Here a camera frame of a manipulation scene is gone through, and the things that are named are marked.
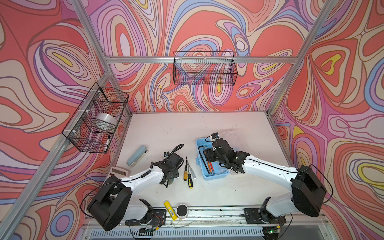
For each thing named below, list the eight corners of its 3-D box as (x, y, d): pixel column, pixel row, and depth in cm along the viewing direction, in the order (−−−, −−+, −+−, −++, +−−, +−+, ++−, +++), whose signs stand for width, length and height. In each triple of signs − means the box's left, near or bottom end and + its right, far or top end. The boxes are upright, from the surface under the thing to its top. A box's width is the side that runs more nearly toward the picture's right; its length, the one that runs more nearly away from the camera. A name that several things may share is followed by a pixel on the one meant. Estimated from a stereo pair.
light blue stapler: (126, 164, 93) (123, 160, 89) (144, 148, 100) (142, 144, 96) (131, 168, 91) (128, 165, 87) (148, 152, 99) (147, 148, 95)
